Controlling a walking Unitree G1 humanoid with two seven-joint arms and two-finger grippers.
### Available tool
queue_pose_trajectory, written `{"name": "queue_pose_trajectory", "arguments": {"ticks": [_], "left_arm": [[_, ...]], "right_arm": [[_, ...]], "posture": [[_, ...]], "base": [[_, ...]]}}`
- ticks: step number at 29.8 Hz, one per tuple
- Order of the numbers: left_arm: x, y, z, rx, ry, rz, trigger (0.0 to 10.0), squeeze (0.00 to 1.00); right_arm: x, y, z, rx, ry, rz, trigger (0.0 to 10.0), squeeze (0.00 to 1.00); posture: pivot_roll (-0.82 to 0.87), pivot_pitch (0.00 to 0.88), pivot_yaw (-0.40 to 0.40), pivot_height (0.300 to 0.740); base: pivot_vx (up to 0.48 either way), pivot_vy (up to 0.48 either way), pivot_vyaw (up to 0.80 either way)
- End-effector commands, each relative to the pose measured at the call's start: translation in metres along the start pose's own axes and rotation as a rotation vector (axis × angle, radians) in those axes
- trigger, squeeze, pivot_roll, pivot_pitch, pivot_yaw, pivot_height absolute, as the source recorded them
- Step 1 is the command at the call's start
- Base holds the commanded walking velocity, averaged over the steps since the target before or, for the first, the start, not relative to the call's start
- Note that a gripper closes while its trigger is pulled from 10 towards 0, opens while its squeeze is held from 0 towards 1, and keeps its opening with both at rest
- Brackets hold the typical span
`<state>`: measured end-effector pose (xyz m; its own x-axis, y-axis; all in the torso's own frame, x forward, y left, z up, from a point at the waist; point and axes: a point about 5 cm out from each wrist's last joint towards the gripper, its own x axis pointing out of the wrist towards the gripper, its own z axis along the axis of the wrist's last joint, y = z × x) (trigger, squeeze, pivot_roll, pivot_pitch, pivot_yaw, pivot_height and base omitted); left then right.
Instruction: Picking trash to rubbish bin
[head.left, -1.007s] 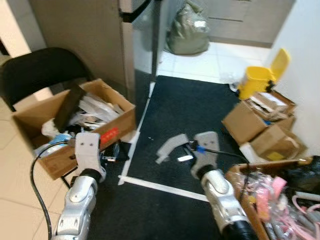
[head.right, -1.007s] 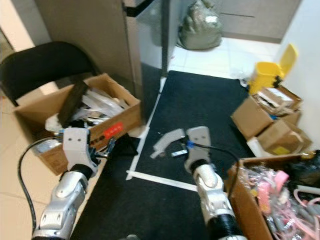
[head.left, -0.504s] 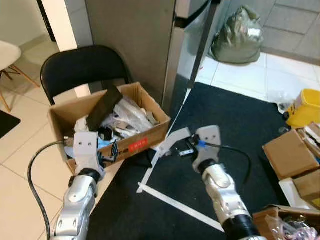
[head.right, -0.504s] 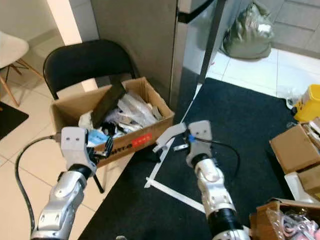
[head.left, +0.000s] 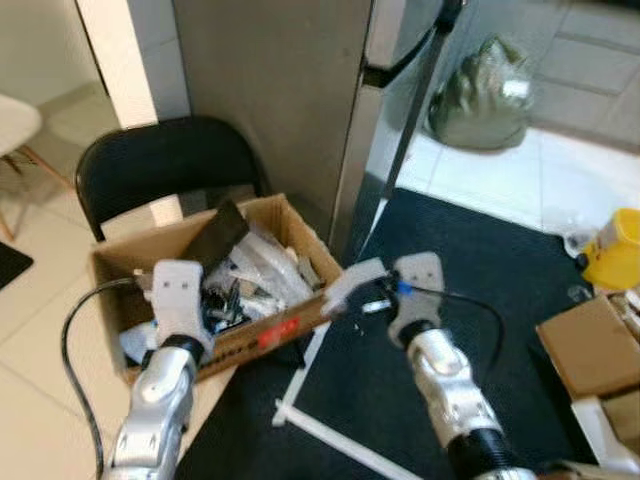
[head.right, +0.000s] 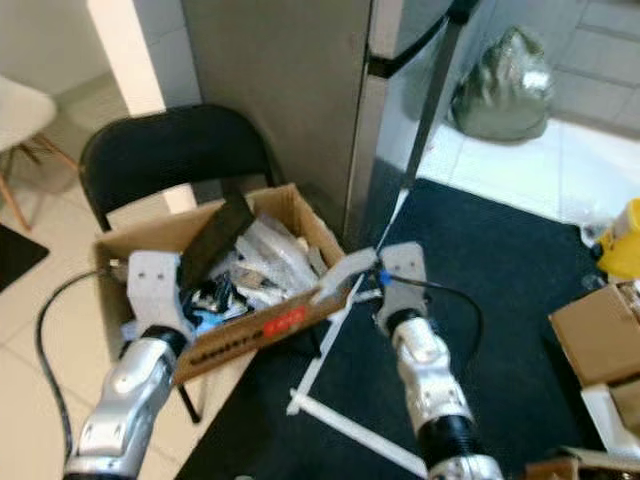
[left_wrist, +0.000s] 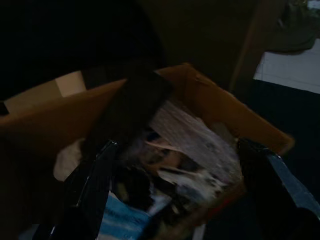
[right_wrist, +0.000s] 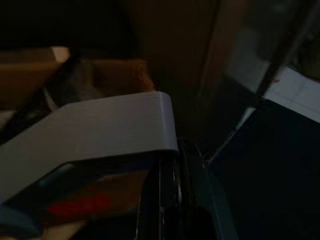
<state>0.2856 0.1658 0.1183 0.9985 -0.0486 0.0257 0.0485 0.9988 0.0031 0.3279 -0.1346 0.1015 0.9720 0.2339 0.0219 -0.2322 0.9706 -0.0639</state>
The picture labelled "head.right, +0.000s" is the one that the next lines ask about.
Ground large black floor mat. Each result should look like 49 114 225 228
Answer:
175 178 640 480

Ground small brown cardboard box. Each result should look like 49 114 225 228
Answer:
548 280 640 391

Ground black folding chair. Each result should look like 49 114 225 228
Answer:
78 103 276 423

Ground pale grey wrist camera mount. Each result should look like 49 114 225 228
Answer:
125 250 197 342
375 242 429 337

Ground small black floor mat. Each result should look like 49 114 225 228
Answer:
0 222 51 293

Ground yellow plastic container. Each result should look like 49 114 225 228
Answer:
595 197 640 282

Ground pale grey left wrist camera mount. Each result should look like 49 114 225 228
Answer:
125 250 197 342

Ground pale grey right wrist camera mount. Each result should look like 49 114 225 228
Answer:
375 242 429 337

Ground flat black tray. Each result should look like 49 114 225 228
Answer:
175 190 258 291

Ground white plastic frame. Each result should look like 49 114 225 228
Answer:
580 383 640 461

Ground clear plastic wrapper rubbish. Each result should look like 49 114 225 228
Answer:
230 214 317 293

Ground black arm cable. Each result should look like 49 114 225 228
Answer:
378 272 487 376
35 265 131 451

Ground white chair wooden legs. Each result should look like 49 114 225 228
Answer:
0 75 86 233

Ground brown cardboard rubbish box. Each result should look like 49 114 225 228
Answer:
93 182 351 386

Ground grey metal cabinet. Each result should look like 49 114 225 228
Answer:
180 0 461 251

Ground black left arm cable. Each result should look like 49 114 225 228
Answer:
35 265 131 451

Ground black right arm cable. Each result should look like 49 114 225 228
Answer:
378 272 487 376

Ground black pole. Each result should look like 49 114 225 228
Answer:
400 0 481 191

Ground olive green rubbish bag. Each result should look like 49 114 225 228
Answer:
450 25 557 143

